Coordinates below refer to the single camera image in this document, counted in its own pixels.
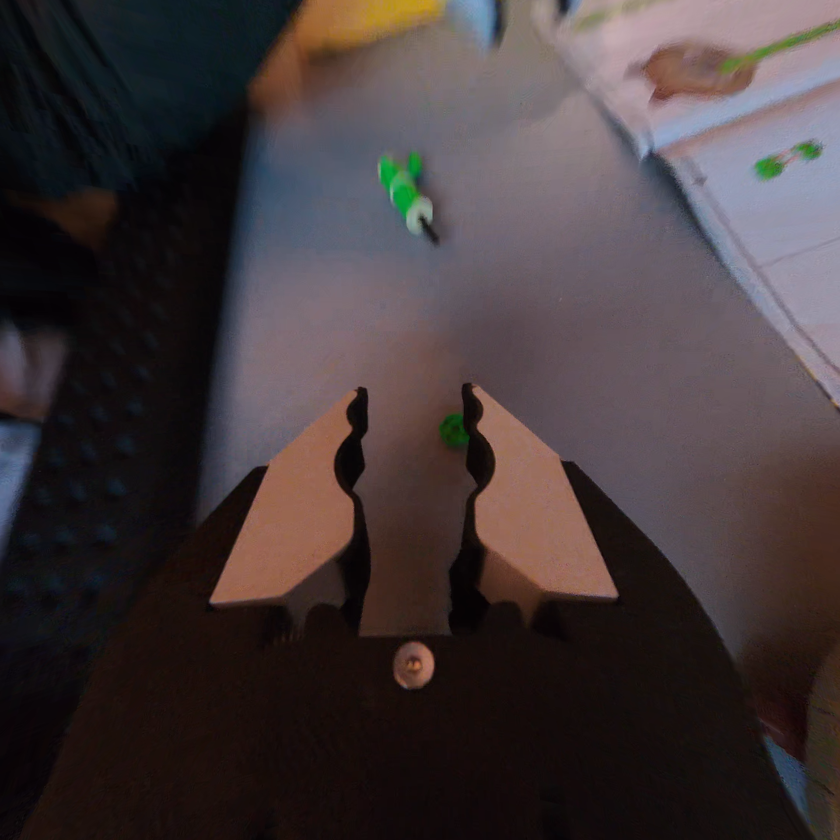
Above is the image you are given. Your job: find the grey desk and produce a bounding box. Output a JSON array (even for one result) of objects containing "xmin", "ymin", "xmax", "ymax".
[{"xmin": 197, "ymin": 0, "xmax": 840, "ymax": 697}]

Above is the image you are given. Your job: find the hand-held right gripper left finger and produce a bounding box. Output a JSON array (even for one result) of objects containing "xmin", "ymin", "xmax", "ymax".
[{"xmin": 209, "ymin": 387, "xmax": 370, "ymax": 634}]

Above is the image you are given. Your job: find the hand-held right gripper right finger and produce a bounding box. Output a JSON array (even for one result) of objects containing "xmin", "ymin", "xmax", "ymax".
[{"xmin": 449, "ymin": 382, "xmax": 619, "ymax": 634}]

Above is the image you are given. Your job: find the open instruction booklet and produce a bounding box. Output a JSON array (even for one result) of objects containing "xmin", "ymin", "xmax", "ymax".
[{"xmin": 535, "ymin": 0, "xmax": 840, "ymax": 408}]

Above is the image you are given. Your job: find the green hooked stalk piece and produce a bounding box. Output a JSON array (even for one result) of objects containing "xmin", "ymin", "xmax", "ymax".
[{"xmin": 376, "ymin": 151, "xmax": 442, "ymax": 247}]

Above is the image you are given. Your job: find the person's left forearm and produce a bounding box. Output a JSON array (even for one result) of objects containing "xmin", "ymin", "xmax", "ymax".
[{"xmin": 0, "ymin": 0, "xmax": 303, "ymax": 198}]

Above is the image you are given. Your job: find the yellow plastic bin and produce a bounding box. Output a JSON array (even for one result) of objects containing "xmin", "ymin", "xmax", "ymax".
[{"xmin": 289, "ymin": 0, "xmax": 447, "ymax": 53}]

